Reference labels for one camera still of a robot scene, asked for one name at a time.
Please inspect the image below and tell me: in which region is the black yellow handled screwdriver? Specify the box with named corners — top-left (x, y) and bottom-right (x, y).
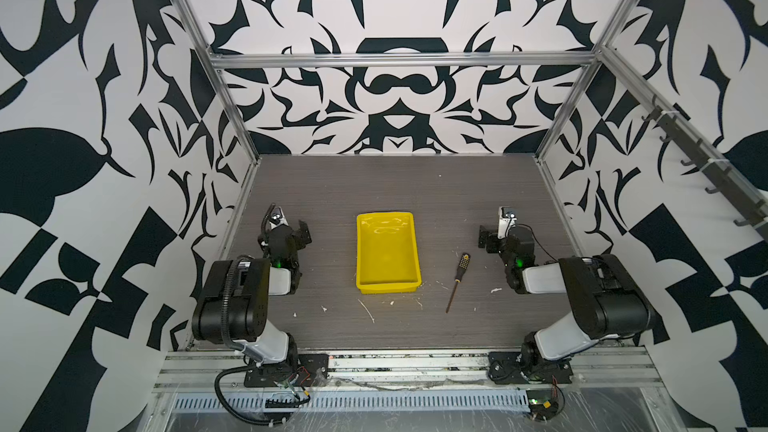
top-left (445, 253), bottom-right (471, 313)

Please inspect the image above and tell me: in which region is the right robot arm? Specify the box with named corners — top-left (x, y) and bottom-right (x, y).
top-left (478, 226), bottom-right (658, 385)

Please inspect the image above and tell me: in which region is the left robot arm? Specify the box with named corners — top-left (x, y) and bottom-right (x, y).
top-left (191, 218), bottom-right (329, 388)

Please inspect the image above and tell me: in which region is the yellow plastic bin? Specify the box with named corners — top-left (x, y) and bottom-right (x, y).
top-left (356, 212), bottom-right (422, 295)

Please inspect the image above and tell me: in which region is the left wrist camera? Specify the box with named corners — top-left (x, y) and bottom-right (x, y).
top-left (261, 203), bottom-right (288, 233)

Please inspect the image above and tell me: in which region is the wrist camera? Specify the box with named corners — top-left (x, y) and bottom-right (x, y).
top-left (261, 203), bottom-right (288, 233)
top-left (497, 206), bottom-right (517, 239)

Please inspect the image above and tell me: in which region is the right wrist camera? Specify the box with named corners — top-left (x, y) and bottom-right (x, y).
top-left (497, 206), bottom-right (517, 239)

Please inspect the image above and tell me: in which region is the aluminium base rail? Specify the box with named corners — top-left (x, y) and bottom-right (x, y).
top-left (152, 347), bottom-right (664, 393)

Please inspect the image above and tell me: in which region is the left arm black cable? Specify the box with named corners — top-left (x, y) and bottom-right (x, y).
top-left (214, 365), bottom-right (313, 427)

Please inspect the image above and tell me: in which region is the white slotted cable duct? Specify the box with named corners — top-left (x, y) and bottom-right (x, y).
top-left (170, 389), bottom-right (532, 414)

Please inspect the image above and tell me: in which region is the black wall hook rail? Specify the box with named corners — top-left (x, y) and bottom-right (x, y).
top-left (643, 94), bottom-right (767, 242)

